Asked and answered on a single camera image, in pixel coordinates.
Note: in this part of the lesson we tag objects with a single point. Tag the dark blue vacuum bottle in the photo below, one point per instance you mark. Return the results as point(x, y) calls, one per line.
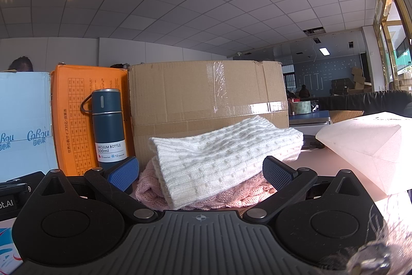
point(107, 123)

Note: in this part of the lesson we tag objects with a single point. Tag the brown cardboard box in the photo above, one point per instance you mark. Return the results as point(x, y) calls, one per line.
point(180, 94)

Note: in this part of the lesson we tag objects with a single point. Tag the flat cardboard sheet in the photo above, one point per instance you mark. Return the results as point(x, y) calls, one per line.
point(346, 116)

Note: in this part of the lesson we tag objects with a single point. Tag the large light blue box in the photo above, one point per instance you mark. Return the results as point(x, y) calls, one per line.
point(22, 114)

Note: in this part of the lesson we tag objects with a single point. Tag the pink knitted garment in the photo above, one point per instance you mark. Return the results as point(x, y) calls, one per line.
point(151, 188)

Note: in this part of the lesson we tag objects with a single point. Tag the ceiling light panel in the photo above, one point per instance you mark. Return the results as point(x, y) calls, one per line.
point(324, 51)

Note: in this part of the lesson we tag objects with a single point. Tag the gold framed glass door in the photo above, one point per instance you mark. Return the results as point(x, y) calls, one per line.
point(391, 20)

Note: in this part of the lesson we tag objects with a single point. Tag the black fabric container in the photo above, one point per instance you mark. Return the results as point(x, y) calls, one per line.
point(376, 101)

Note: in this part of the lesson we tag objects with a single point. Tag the blue platform scale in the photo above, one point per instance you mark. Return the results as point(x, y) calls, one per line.
point(310, 117)

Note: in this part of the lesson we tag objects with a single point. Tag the orange printed box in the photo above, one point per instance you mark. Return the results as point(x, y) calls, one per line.
point(70, 120)

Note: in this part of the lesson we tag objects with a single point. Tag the white paper bag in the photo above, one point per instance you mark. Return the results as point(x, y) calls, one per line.
point(363, 149)

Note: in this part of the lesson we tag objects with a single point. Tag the person's head behind boxes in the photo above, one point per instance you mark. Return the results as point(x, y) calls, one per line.
point(21, 64)

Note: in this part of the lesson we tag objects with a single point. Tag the clear packing tape roll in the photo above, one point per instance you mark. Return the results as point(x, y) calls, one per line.
point(299, 107)

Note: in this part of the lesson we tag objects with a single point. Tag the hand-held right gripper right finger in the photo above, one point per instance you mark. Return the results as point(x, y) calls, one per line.
point(277, 173)

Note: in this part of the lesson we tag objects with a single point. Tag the stack of cardboard boxes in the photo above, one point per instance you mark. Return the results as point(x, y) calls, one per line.
point(354, 83)

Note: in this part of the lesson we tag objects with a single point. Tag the white knitted garment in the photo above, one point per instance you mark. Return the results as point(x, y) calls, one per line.
point(212, 155)

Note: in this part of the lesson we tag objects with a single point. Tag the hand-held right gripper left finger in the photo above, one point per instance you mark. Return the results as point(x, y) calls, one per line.
point(124, 172)

